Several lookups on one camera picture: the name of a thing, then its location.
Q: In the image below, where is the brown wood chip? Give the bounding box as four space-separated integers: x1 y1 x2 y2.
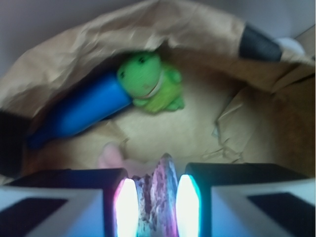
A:
132 153 178 237

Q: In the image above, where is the crumpled brown paper bag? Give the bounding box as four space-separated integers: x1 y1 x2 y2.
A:
0 0 316 177

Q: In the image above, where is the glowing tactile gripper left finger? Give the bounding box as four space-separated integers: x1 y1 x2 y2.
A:
0 168 138 237

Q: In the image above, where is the blue plastic bottle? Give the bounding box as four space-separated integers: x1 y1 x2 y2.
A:
26 71 132 150

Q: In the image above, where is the pink plush pig toy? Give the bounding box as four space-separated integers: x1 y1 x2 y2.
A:
97 142 158 177

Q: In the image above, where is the green plush frog toy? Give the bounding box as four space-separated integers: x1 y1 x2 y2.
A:
117 51 185 114

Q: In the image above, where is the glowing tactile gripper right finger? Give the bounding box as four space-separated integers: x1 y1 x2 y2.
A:
176 162 316 237

